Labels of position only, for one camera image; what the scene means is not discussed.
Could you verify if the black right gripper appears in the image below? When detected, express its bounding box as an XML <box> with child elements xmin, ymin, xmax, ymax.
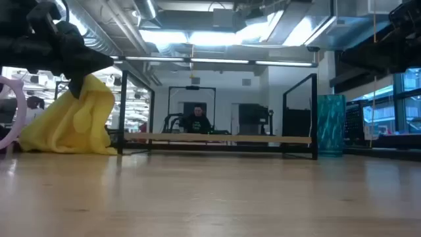
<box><xmin>339</xmin><ymin>0</ymin><xmax>421</xmax><ymax>74</ymax></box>

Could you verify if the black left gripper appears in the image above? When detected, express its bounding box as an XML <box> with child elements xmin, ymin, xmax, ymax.
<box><xmin>0</xmin><ymin>0</ymin><xmax>114</xmax><ymax>99</ymax></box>

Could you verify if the yellow cloth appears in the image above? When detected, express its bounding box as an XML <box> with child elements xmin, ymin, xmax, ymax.
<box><xmin>18</xmin><ymin>73</ymin><xmax>118</xmax><ymax>156</ymax></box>

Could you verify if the pink mug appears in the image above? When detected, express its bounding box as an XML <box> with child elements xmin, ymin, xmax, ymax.
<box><xmin>0</xmin><ymin>76</ymin><xmax>28</xmax><ymax>151</ymax></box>

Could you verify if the teal plastic tumbler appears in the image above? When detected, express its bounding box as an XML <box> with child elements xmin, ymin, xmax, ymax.
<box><xmin>316</xmin><ymin>94</ymin><xmax>347</xmax><ymax>157</ymax></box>

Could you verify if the person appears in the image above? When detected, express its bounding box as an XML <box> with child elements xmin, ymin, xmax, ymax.
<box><xmin>183</xmin><ymin>103</ymin><xmax>213</xmax><ymax>135</ymax></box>
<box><xmin>25</xmin><ymin>95</ymin><xmax>46</xmax><ymax>126</ymax></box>

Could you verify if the black mesh cabinet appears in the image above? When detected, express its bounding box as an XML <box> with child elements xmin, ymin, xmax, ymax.
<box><xmin>344</xmin><ymin>99</ymin><xmax>370</xmax><ymax>147</ymax></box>

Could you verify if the black flat panel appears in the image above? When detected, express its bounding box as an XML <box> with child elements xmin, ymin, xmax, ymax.
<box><xmin>285</xmin><ymin>108</ymin><xmax>312</xmax><ymax>138</ymax></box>

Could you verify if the long white light bar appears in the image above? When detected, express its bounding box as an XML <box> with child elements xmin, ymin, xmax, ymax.
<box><xmin>110</xmin><ymin>55</ymin><xmax>319</xmax><ymax>68</ymax></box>

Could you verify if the black monitor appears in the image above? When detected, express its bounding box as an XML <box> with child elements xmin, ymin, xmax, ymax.
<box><xmin>237</xmin><ymin>103</ymin><xmax>274</xmax><ymax>136</ymax></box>

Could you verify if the thin orange hanging cable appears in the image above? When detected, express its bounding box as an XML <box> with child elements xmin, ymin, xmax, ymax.
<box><xmin>371</xmin><ymin>0</ymin><xmax>378</xmax><ymax>149</ymax></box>

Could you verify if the black metal frame stand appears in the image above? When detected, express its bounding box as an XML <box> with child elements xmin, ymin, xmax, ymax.
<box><xmin>167</xmin><ymin>85</ymin><xmax>217</xmax><ymax>134</ymax></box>

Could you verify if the wooden shelf black metal frame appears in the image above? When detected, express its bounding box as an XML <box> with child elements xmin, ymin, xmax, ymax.
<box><xmin>116</xmin><ymin>70</ymin><xmax>319</xmax><ymax>161</ymax></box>

